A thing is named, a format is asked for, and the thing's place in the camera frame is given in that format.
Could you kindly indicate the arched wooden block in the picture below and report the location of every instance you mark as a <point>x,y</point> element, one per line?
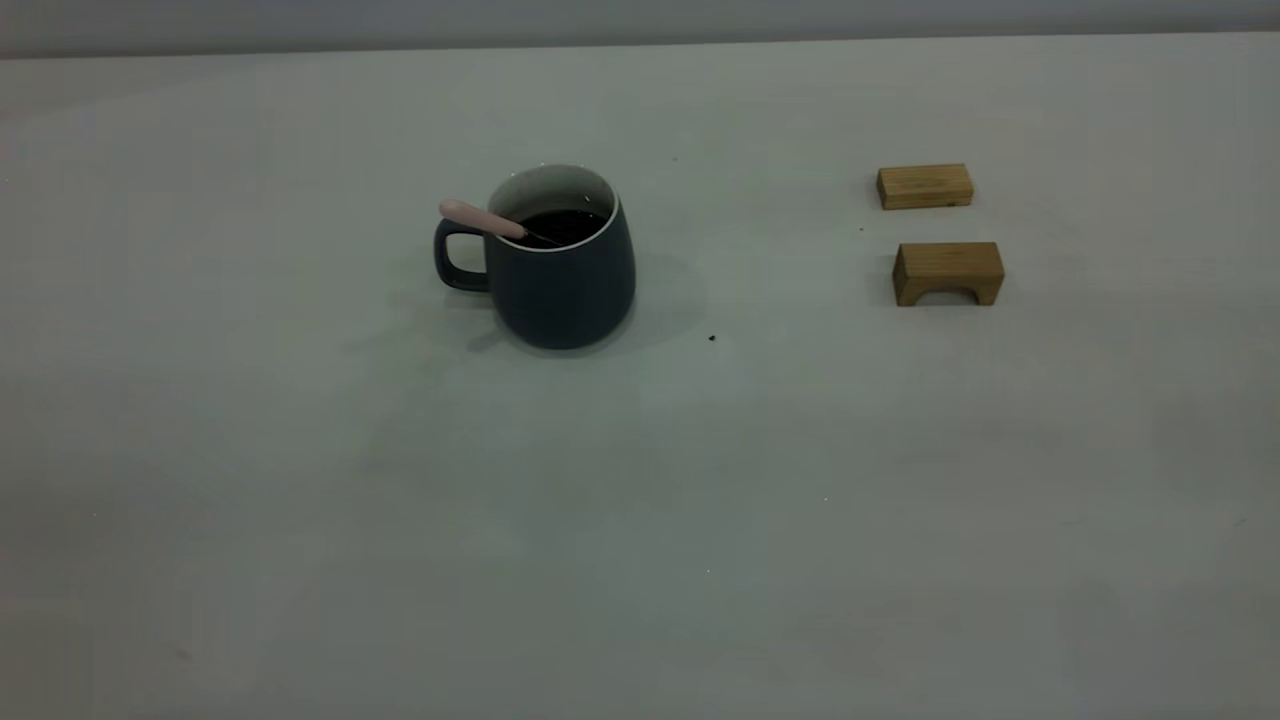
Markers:
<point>945,262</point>

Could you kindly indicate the dark coffee liquid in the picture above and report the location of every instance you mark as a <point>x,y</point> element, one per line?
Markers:
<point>575,225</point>

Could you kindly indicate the dark grey ceramic mug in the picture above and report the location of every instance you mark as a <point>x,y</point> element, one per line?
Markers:
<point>560,290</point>

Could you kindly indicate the flat rectangular wooden block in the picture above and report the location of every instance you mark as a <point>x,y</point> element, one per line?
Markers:
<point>925,187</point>

